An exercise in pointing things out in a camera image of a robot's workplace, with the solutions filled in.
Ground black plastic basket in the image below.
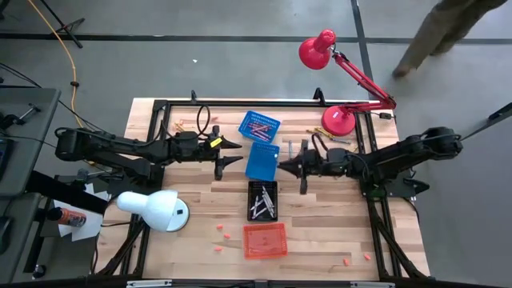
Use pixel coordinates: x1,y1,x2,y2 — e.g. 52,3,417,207
246,179,279,222

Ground black beam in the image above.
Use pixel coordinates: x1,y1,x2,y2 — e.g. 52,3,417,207
26,170,110,216

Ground black tripod stand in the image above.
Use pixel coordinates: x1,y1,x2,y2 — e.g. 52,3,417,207
38,0,86,50

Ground grey side desk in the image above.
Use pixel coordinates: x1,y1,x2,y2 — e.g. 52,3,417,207
0,191,43,284

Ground black computer mouse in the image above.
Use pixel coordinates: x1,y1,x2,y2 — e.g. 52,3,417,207
0,215,13,256

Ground yellow cable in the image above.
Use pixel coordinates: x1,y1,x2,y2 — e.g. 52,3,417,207
26,0,87,135

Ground grey panel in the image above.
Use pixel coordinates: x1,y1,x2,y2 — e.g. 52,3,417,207
414,102,512,288

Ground black clamp tool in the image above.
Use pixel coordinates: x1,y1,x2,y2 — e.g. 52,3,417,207
0,102,42,131

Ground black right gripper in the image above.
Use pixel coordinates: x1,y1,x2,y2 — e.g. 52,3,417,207
278,138,356,196

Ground person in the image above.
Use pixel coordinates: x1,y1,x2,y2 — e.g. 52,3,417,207
391,0,510,79

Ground red desk lamp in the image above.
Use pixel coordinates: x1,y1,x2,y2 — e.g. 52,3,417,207
298,28,398,138

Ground orange plastic basket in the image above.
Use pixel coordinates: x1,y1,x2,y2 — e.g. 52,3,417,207
242,222,289,261

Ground blue plastic basket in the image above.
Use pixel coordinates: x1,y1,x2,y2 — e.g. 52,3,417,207
238,110,282,145
244,142,281,182

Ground white desk lamp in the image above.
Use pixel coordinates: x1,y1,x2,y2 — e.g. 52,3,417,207
115,186,190,233

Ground white paper sheets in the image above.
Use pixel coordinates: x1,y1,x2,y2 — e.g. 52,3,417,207
53,182,110,242

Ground orange spray can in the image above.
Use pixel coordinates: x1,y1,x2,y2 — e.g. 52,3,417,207
46,206,88,228

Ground black monitor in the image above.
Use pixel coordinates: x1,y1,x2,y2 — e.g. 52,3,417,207
0,138,14,182

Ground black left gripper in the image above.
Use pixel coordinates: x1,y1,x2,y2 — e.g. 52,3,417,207
186,124,244,182

